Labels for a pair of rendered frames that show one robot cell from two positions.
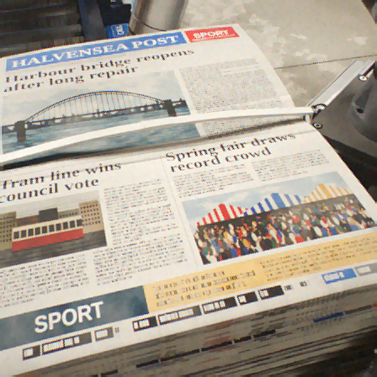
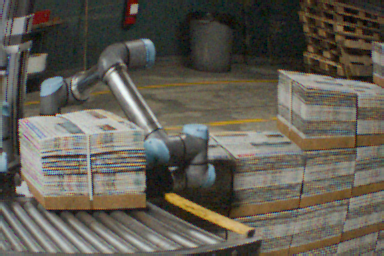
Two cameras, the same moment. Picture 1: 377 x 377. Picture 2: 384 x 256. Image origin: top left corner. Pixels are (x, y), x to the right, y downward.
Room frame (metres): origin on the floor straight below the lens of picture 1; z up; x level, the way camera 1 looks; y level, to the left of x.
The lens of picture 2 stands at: (0.64, 2.37, 1.54)
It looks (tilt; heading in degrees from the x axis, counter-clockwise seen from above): 12 degrees down; 253
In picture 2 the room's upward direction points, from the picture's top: 2 degrees clockwise
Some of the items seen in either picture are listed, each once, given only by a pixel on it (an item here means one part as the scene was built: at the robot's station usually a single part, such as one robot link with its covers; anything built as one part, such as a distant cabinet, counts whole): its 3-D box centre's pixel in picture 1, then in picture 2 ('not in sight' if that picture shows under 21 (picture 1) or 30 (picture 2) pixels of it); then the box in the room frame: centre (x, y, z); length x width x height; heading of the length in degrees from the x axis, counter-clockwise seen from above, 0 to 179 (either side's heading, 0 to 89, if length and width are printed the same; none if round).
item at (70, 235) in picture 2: not in sight; (66, 232); (0.39, 0.33, 0.77); 0.47 x 0.05 x 0.05; 105
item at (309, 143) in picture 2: not in sight; (318, 132); (-0.74, -0.49, 0.86); 0.38 x 0.29 x 0.04; 85
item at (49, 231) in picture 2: not in sight; (50, 232); (0.46, 0.34, 0.77); 0.47 x 0.05 x 0.05; 105
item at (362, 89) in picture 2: not in sight; (365, 112); (-1.04, -0.48, 0.95); 0.38 x 0.29 x 0.23; 86
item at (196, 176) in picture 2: not in sight; (194, 176); (-0.14, -0.18, 0.82); 0.11 x 0.08 x 0.09; 15
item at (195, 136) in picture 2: not in sight; (191, 145); (-0.12, -0.17, 0.91); 0.11 x 0.08 x 0.11; 27
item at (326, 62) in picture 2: not in sight; (348, 45); (-4.15, -6.32, 0.65); 1.33 x 0.94 x 1.30; 19
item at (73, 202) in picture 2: not in sight; (48, 188); (0.41, 0.06, 0.83); 0.29 x 0.16 x 0.04; 105
